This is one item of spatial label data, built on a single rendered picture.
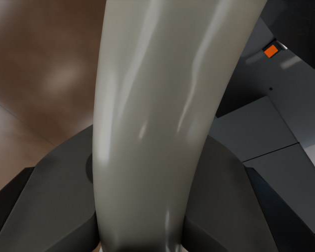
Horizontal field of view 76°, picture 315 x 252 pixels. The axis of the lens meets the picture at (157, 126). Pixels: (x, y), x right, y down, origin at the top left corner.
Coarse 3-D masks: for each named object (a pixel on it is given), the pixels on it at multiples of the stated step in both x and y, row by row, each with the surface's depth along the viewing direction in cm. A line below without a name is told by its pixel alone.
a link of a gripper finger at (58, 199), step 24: (72, 144) 10; (48, 168) 8; (72, 168) 8; (24, 192) 7; (48, 192) 7; (72, 192) 7; (24, 216) 6; (48, 216) 6; (72, 216) 6; (0, 240) 6; (24, 240) 6; (48, 240) 6; (72, 240) 6; (96, 240) 7
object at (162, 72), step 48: (144, 0) 3; (192, 0) 3; (240, 0) 3; (144, 48) 3; (192, 48) 3; (240, 48) 4; (96, 96) 4; (144, 96) 4; (192, 96) 4; (96, 144) 5; (144, 144) 4; (192, 144) 4; (96, 192) 5; (144, 192) 5; (144, 240) 5
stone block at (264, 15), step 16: (272, 0) 53; (288, 0) 43; (304, 0) 36; (272, 16) 62; (288, 16) 49; (304, 16) 40; (272, 32) 76; (288, 32) 57; (304, 32) 46; (288, 48) 68; (304, 48) 52
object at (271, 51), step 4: (272, 40) 101; (276, 40) 98; (268, 44) 102; (272, 44) 101; (276, 44) 101; (280, 44) 99; (264, 48) 103; (268, 48) 102; (272, 48) 102; (276, 48) 102; (280, 48) 102; (284, 48) 100; (264, 52) 104; (268, 52) 104; (272, 52) 103; (276, 52) 104; (268, 56) 105; (272, 56) 105
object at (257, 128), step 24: (264, 96) 120; (216, 120) 132; (240, 120) 119; (264, 120) 108; (240, 144) 107; (264, 144) 98; (288, 144) 90; (264, 168) 89; (288, 168) 83; (312, 168) 78; (288, 192) 77; (312, 192) 72; (312, 216) 67
